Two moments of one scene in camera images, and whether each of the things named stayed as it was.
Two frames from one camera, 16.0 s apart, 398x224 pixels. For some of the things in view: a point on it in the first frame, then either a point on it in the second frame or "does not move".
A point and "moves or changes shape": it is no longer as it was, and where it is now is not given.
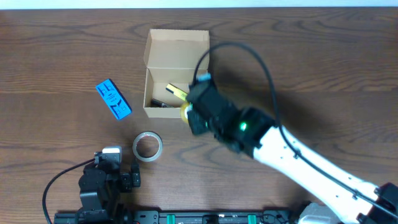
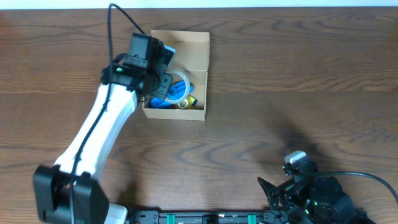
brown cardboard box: [171, 56] does not move
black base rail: [138, 217] does not move
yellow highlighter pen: [180, 93] moves or changes shape
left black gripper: [132, 180] → [166, 84]
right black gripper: [196, 126] → [288, 192]
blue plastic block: [114, 99] moves or changes shape
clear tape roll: [144, 134] → [182, 103]
